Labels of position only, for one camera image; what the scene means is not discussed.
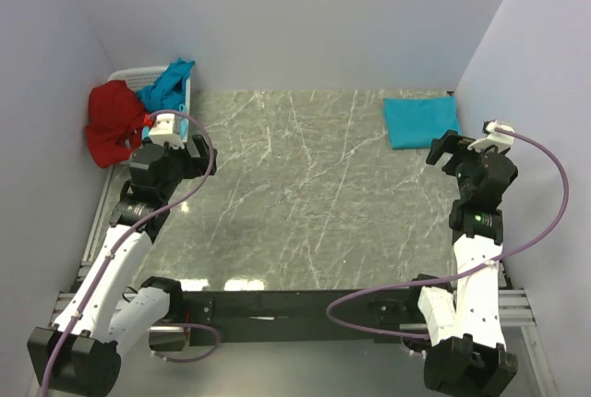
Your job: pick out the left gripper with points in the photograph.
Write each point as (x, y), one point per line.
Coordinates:
(197, 166)

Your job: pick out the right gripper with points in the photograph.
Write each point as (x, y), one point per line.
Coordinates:
(456, 145)

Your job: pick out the blue t shirt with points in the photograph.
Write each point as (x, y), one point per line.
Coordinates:
(414, 123)
(169, 90)

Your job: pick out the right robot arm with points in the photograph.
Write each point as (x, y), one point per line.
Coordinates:
(468, 354)

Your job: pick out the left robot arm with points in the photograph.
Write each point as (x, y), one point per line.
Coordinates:
(82, 351)

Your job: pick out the red t shirt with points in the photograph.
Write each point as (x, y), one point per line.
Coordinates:
(115, 121)

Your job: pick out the folded blue t shirt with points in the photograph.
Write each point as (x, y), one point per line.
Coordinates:
(414, 123)

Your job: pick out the white laundry basket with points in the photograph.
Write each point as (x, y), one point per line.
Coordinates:
(137, 78)

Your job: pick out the black base beam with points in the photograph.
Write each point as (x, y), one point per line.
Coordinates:
(298, 316)

